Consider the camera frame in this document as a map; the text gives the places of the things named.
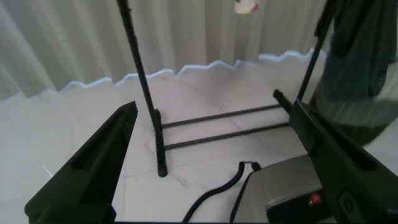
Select black cable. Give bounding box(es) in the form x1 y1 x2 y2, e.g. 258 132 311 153
182 161 262 222

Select dark grey garment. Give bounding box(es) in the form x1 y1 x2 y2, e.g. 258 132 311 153
323 0 398 100

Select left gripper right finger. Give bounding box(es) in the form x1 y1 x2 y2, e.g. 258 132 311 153
288 99 398 222

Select black clothes rack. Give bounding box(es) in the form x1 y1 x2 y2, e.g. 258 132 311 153
116 0 338 178

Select white laundry basket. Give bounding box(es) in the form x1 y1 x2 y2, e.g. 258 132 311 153
309 60 398 147

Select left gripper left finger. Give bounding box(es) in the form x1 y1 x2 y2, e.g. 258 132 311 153
24 101 139 222

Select cream printed shorts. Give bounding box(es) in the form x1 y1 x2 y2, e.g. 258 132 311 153
233 0 259 15

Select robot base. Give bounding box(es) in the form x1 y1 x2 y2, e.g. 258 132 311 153
229 154 336 222

